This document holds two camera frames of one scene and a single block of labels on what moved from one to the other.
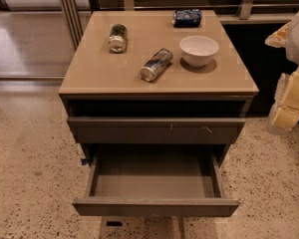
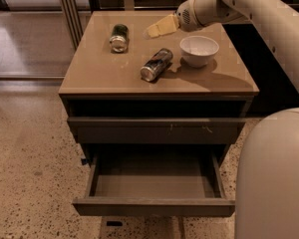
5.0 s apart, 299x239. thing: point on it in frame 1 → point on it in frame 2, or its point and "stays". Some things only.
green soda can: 118,38 stays
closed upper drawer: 152,130 stays
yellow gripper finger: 286,119 → 164,27
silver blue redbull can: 156,63 stays
